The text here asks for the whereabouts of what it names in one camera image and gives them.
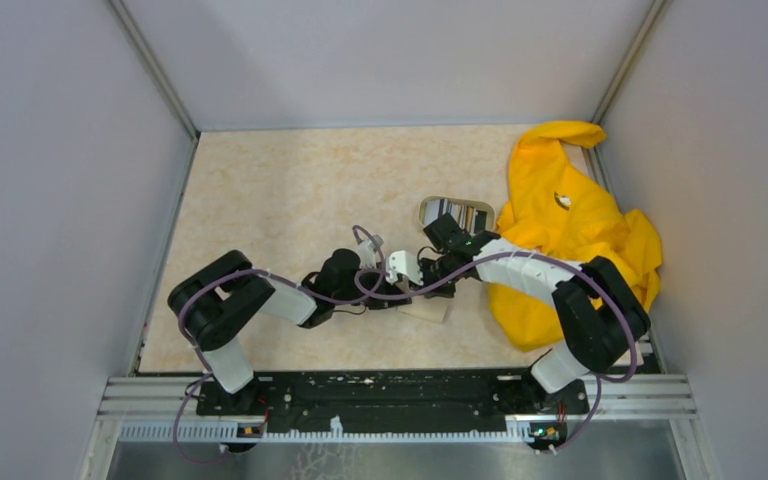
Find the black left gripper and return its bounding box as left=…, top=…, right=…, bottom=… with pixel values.
left=333, top=261, right=412, bottom=310

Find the beige card holder wallet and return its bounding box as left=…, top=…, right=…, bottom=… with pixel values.
left=397, top=297, right=452, bottom=324

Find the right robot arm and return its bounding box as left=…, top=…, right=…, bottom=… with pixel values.
left=413, top=214, right=651, bottom=412

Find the beige oval card tray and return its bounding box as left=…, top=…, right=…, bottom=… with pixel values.
left=418, top=196, right=496, bottom=234

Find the yellow cloth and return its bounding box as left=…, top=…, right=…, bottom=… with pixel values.
left=487, top=120, right=664, bottom=354

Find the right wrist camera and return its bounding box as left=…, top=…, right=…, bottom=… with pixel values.
left=384, top=250, right=424, bottom=286

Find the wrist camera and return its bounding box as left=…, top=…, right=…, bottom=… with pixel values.
left=384, top=250, right=424, bottom=286
left=354, top=235, right=383, bottom=269

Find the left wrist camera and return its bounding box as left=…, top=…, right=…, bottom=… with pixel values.
left=354, top=235, right=383, bottom=269

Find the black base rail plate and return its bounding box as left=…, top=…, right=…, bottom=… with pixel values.
left=196, top=368, right=590, bottom=434

